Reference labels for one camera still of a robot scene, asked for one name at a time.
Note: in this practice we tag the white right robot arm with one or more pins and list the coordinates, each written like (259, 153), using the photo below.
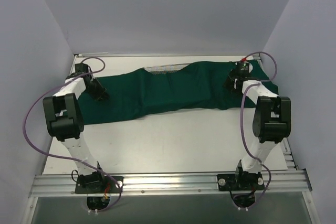
(271, 121)

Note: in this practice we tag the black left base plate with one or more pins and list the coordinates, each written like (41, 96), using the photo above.
(96, 183)

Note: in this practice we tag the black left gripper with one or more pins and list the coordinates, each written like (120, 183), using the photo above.
(97, 91)

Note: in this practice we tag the steel wire mesh tray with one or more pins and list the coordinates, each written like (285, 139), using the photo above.
(164, 69)

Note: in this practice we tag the aluminium front frame rail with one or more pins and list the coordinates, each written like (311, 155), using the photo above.
(167, 184)

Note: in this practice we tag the dark green surgical cloth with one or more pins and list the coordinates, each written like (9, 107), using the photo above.
(139, 93)

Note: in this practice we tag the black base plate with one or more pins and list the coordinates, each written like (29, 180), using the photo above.
(244, 182)
(96, 183)

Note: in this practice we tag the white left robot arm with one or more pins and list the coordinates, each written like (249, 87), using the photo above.
(64, 118)

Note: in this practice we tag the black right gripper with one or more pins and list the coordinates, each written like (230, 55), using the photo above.
(230, 84)

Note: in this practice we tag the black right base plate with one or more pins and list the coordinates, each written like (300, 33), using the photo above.
(244, 182)

